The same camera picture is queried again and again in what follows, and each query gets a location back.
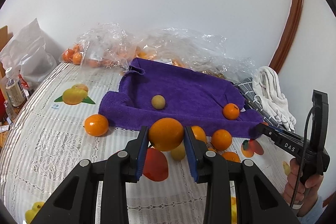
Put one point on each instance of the round orange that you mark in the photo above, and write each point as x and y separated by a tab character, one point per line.
96	125

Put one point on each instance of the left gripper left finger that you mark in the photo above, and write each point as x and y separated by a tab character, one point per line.
75	199

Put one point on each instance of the clear plastic bag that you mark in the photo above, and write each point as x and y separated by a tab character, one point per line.
205	53
105	46

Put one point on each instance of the round orange mandarin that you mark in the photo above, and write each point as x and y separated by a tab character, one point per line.
221	139

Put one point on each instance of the purple towel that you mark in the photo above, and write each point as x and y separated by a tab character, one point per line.
192	98

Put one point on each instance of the white towel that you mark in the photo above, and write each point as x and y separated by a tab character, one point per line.
266	86

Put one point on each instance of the brown wooden door frame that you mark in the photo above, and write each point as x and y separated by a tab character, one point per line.
288	35

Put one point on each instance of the clear plastic bag right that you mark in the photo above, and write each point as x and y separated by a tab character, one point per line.
205	53

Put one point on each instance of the plastic water bottle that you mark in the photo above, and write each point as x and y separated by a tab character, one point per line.
13	88

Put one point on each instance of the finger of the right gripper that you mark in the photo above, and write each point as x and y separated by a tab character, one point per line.
269	131
287	133

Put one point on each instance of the small orange mandarin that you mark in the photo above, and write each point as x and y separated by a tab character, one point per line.
231	111

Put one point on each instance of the clear plastic bag left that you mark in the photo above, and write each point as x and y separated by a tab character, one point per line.
105	46

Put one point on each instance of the white plastic bag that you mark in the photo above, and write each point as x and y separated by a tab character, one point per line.
26	53

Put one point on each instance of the large orange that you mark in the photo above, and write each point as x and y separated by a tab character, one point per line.
166	134

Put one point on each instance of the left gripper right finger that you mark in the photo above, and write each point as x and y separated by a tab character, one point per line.
257	200

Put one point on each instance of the yellow-green round fruit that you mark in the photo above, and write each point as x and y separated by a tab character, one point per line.
158	102

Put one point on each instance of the right hand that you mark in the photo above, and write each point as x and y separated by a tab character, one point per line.
307	193

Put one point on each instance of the grey checked cloth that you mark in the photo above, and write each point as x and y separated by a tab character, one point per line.
245	88

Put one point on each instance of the oval orange fruit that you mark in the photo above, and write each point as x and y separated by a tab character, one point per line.
199	133

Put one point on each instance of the snack package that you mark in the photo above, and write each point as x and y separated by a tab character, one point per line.
26	86

